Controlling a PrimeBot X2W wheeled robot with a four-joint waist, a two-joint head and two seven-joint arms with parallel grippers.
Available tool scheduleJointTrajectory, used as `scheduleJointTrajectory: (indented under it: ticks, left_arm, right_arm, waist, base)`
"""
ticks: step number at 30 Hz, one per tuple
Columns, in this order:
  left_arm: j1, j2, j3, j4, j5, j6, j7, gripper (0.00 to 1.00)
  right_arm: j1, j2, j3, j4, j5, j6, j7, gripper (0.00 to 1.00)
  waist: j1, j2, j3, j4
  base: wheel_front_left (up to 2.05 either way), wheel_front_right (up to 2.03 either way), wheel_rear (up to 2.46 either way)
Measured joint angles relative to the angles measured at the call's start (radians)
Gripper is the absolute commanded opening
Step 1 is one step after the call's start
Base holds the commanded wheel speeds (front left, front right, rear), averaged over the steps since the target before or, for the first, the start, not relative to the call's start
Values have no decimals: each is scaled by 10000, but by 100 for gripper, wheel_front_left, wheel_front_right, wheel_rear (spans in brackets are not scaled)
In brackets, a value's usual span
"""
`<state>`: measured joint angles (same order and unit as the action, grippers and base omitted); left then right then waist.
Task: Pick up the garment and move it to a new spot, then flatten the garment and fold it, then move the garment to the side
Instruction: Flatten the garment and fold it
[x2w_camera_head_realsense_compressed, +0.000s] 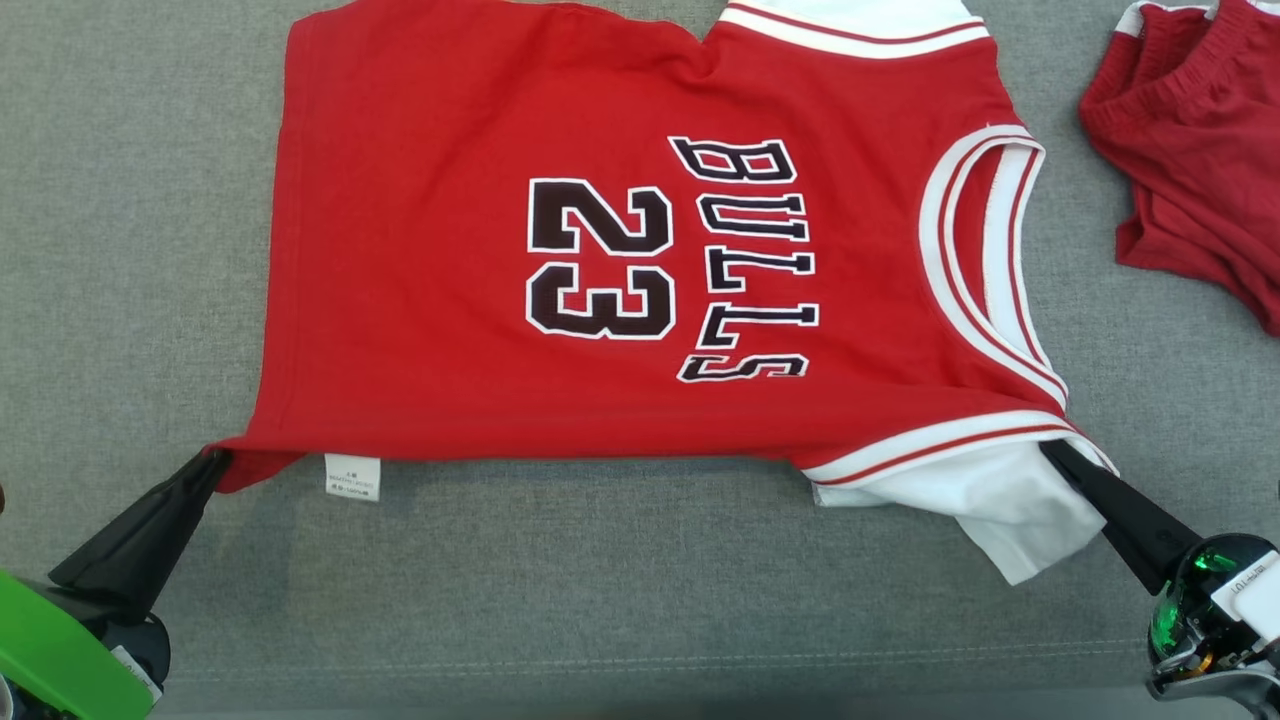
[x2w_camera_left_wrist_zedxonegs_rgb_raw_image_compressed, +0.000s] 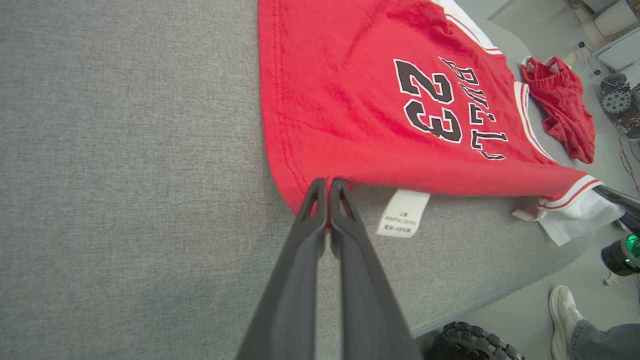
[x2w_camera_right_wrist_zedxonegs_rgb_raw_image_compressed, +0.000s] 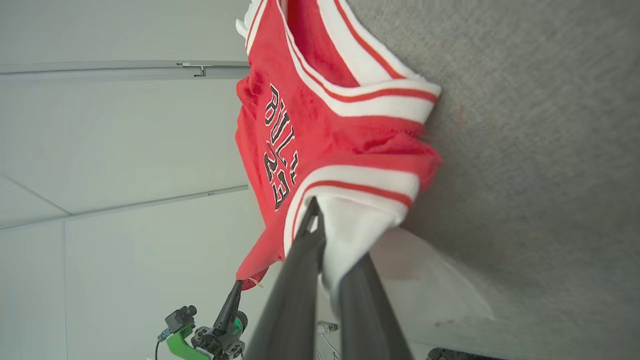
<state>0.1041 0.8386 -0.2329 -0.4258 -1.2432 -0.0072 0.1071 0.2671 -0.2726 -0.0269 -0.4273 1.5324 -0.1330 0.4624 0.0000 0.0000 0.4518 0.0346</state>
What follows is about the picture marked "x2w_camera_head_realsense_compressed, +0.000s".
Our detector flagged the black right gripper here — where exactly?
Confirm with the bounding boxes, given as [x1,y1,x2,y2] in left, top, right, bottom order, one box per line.
[1040,440,1276,671]

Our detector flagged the red white basketball jersey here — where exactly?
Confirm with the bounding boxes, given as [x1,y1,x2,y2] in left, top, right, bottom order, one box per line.
[205,0,1120,587]

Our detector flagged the red shorts with white stripe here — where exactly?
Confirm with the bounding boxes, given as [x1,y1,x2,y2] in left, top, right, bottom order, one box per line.
[1077,0,1280,339]

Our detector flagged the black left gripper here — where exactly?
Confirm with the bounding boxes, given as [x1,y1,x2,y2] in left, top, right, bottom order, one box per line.
[48,448,233,696]

